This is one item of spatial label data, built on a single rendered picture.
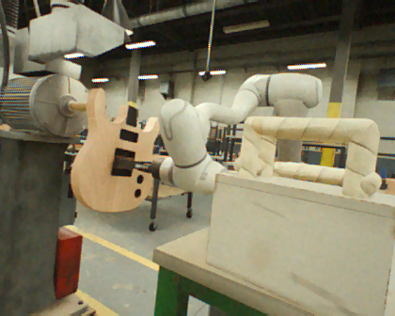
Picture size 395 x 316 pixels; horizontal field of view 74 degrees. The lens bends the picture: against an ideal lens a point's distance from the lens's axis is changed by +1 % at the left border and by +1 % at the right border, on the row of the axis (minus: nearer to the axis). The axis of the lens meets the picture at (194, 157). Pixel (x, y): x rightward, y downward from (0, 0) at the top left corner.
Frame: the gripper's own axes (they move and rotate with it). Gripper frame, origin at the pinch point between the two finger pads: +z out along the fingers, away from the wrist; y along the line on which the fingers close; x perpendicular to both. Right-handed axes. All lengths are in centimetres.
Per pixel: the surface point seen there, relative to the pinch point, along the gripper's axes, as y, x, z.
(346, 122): -26, 11, -71
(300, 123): -25, 11, -65
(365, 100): 1060, 365, -45
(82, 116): -0.6, 17.0, 30.3
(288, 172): -8, 4, -60
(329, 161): 675, 82, 4
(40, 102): -18.0, 17.7, 30.7
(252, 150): -24, 6, -58
